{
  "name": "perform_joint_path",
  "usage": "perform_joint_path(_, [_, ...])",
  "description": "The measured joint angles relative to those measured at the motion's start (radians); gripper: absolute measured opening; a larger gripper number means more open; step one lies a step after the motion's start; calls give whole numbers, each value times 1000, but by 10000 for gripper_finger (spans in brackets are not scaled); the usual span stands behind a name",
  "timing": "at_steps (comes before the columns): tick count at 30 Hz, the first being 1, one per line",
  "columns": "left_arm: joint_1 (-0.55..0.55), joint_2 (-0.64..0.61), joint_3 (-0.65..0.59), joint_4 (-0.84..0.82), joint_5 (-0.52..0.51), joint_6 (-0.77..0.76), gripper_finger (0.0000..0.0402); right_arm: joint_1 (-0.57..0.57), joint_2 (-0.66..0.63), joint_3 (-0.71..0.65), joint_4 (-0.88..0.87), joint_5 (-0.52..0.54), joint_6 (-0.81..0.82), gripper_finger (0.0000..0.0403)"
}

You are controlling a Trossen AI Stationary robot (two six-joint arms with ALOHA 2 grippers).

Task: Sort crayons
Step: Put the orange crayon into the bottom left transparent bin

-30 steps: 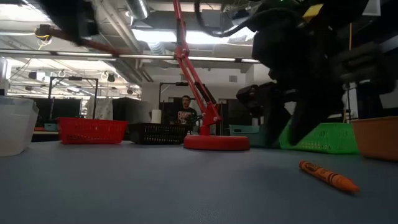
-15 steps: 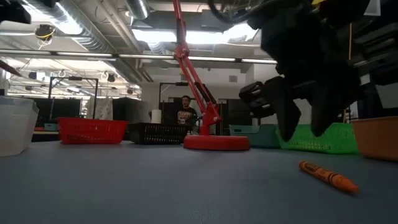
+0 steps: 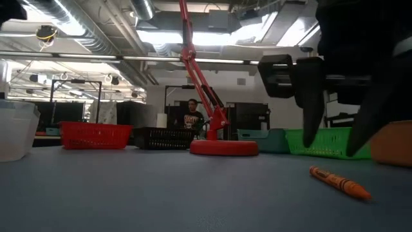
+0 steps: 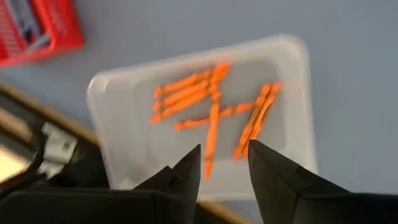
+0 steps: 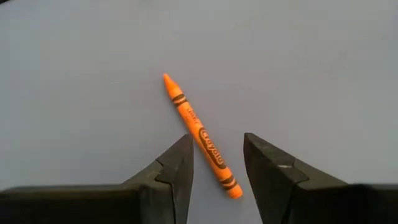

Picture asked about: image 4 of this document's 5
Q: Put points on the blue-grey table mat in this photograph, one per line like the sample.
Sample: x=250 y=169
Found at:
x=357 y=93

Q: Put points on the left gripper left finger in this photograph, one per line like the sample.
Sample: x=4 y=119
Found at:
x=93 y=207

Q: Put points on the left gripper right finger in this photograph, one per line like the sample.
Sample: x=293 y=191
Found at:
x=311 y=207

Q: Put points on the red mesh basket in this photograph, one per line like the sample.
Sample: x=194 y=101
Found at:
x=59 y=28

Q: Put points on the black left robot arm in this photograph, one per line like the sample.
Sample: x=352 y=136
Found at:
x=81 y=168

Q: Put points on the clear plastic bin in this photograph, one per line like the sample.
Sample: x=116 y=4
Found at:
x=124 y=130

